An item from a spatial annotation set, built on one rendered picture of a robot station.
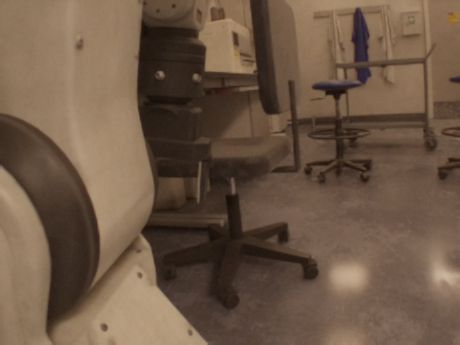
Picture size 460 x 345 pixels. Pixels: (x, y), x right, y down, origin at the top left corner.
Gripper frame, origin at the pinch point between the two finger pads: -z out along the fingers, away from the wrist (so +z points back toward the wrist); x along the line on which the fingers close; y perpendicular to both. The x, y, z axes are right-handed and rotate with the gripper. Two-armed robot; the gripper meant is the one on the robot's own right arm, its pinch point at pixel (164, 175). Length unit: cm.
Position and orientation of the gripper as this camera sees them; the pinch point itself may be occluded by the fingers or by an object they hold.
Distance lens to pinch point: 48.0
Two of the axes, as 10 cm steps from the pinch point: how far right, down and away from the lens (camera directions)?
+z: 0.9, -9.6, -2.5
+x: -9.9, -1.2, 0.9
